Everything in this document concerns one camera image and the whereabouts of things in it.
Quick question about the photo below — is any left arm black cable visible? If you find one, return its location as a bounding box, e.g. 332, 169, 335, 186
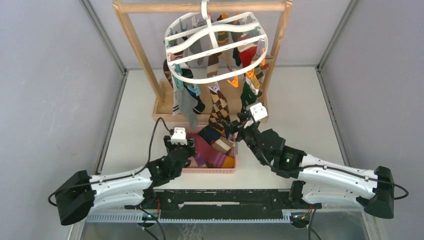
147, 117, 173, 170

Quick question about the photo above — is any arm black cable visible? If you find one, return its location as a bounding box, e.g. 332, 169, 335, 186
251, 112, 409, 201
147, 117, 173, 170

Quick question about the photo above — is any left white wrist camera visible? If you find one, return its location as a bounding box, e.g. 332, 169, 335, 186
170, 127, 188, 145

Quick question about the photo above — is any black ribbed sock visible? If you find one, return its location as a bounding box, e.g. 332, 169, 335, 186
181, 68, 206, 115

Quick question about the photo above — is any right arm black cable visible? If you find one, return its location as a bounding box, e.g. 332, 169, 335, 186
251, 112, 409, 201

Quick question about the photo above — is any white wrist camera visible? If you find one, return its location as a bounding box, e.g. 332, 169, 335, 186
243, 102, 268, 129
170, 127, 188, 145

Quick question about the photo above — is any pink perforated plastic basket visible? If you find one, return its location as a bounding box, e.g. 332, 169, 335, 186
182, 126, 238, 174

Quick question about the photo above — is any brown white striped sock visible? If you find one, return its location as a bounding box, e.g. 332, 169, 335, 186
211, 137, 235, 156

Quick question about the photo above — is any navy green sock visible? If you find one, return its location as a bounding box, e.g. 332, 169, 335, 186
197, 125, 222, 145

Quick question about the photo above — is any wooden hanger rack frame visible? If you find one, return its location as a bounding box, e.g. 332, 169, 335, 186
112, 0, 292, 123

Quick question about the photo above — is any red sock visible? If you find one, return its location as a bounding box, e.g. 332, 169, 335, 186
237, 41, 258, 68

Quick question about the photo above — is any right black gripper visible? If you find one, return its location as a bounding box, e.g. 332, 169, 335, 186
221, 112, 268, 166

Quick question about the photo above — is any white green sock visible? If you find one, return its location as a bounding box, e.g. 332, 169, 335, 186
240, 75, 261, 112

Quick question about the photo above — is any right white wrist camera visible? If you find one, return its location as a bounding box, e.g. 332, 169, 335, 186
243, 102, 268, 129

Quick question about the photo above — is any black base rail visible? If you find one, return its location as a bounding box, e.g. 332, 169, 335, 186
124, 188, 322, 220

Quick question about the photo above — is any brown argyle sock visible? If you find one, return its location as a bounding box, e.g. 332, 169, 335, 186
208, 87, 231, 134

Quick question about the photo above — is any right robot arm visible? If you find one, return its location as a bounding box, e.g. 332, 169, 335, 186
221, 114, 410, 219

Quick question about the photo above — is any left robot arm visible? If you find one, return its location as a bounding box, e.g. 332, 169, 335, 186
52, 136, 195, 226

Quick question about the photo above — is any grey sock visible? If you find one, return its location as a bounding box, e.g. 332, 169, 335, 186
175, 88, 198, 130

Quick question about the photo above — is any white oval clip hanger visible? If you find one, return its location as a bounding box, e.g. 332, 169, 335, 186
164, 0, 269, 88

